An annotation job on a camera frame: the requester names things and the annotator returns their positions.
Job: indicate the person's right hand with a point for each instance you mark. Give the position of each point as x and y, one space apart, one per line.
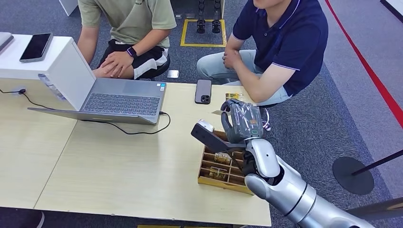
106 70
230 56

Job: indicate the person's left hand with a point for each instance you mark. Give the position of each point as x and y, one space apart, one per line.
121 63
236 64

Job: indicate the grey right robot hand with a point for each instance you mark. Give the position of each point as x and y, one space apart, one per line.
245 122

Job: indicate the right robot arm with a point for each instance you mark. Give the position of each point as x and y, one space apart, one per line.
283 188

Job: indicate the yellow hotel key card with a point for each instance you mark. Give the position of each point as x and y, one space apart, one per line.
233 96
222 157
217 173

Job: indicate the person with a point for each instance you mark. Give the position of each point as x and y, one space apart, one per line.
135 19
283 34

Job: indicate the dark wristwatch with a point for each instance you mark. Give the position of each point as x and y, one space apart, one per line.
131 52

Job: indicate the black stool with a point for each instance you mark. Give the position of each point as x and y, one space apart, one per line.
267 108
160 67

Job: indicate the silver laptop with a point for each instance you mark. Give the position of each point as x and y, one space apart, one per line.
122 104

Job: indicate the black robot leg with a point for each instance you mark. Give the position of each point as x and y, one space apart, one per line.
216 19
200 19

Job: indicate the white box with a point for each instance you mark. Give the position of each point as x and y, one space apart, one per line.
56 59

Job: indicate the silver floor plate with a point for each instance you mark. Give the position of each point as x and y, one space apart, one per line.
173 74

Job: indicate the bluish sticker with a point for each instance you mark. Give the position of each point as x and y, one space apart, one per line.
52 86

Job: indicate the wooden compartment tray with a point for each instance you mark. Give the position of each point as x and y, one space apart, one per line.
220 186

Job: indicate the black smartphone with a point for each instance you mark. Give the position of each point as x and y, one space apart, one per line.
36 47

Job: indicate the white furniture panel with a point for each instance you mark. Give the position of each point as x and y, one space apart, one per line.
67 6

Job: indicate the grey tablet device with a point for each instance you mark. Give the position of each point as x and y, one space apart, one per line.
4 39

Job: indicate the black stanchion base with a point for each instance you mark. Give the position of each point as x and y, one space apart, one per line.
353 179

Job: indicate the black stanchion pole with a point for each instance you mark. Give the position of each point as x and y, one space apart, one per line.
377 162

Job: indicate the dark metal pole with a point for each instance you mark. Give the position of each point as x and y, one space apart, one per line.
377 209

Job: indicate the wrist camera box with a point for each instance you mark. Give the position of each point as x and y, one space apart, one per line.
207 138

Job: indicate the grey smartphone with camera lenses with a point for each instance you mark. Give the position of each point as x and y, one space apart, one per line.
203 89

